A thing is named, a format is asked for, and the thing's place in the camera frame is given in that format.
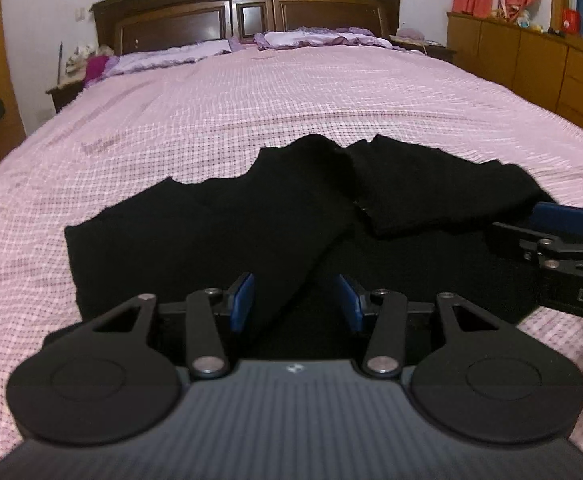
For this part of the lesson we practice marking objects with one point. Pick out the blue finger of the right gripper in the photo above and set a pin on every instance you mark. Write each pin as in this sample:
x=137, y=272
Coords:
x=559, y=218

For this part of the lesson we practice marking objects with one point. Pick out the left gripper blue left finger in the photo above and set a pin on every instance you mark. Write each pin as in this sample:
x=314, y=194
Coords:
x=238, y=301

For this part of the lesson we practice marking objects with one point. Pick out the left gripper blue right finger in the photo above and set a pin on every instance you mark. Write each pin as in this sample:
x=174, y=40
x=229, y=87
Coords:
x=354, y=300

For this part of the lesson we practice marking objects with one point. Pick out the black knit cardigan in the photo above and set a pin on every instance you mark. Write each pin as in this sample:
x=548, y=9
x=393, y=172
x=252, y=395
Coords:
x=389, y=214

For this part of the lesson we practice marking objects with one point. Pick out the wooden sideboard cabinet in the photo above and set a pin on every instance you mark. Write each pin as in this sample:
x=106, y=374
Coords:
x=544, y=69

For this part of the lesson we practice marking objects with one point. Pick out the pink checked bedspread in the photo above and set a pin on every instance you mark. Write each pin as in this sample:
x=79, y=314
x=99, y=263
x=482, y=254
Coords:
x=209, y=120

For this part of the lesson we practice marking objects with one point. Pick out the red box on sideboard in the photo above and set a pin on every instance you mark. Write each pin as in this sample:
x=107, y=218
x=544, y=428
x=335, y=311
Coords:
x=570, y=21

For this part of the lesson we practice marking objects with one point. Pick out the right dark nightstand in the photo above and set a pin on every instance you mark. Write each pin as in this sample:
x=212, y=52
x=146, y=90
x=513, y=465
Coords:
x=431, y=49

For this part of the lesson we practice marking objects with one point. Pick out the dark nightstand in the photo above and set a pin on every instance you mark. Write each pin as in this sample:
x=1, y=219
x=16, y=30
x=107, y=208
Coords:
x=65, y=93
x=431, y=49

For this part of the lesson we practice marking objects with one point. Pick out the left purple ruffled pillow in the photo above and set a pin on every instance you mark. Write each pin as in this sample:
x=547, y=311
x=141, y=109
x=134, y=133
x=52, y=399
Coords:
x=140, y=61

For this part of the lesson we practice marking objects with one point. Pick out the purple ruffled pillow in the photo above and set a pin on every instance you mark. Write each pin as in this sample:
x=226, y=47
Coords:
x=140, y=61
x=320, y=37

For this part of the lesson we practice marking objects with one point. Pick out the left dark nightstand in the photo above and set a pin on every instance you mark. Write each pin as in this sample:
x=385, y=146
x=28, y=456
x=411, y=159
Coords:
x=65, y=93

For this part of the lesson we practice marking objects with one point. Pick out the right purple ruffled pillow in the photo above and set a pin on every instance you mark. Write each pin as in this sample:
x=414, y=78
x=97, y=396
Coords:
x=320, y=37

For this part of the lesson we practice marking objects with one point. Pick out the magenta cloth on nightstand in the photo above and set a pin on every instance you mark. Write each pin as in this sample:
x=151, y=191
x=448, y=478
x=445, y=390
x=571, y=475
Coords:
x=95, y=68

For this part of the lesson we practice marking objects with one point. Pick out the dark wooden headboard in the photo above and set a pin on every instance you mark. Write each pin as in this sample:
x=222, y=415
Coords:
x=130, y=26

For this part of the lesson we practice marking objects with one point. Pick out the wall light switch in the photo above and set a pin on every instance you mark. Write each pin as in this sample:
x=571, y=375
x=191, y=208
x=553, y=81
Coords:
x=79, y=14

